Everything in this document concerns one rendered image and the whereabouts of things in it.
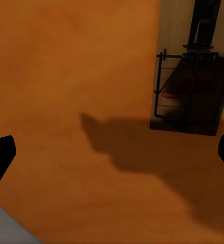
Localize mousetrap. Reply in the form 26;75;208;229
149;0;224;136

